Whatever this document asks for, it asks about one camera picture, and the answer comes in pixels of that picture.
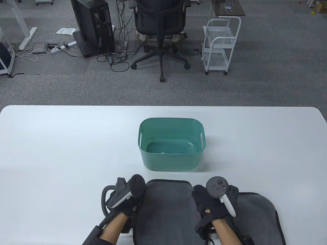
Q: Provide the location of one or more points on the person's right forearm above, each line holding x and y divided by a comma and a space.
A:
227, 233

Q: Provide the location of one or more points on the white power strip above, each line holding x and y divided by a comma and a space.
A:
55, 50

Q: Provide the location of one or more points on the dark brown side table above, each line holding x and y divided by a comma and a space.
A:
235, 10

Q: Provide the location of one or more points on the green plastic basket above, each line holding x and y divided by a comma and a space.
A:
171, 160

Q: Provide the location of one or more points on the white desk leg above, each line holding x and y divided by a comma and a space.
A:
28, 38

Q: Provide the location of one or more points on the person's right hand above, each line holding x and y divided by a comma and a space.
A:
212, 206

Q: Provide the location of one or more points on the white frame cart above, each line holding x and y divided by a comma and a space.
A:
3, 72

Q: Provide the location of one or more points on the black and white hand controller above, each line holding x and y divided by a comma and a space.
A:
217, 187
136, 187

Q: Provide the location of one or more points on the grey flat floor box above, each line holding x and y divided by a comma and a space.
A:
39, 47

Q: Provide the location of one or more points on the white striped sneaker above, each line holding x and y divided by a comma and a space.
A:
178, 37
141, 35

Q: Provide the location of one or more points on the cardboard box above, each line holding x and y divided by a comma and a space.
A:
322, 7

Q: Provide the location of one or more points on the person's left hand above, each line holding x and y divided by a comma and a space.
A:
127, 204

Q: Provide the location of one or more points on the clear plastic water bottle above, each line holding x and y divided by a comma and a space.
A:
228, 5

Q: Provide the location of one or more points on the grey hand towel black trim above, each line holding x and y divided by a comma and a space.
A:
166, 217
260, 219

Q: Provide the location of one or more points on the black office chair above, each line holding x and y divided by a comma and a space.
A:
159, 17

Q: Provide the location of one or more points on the black bag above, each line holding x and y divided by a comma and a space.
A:
3, 56

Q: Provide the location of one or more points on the black computer tower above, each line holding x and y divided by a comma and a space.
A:
86, 25

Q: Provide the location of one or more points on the white paper sheet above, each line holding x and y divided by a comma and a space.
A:
65, 31

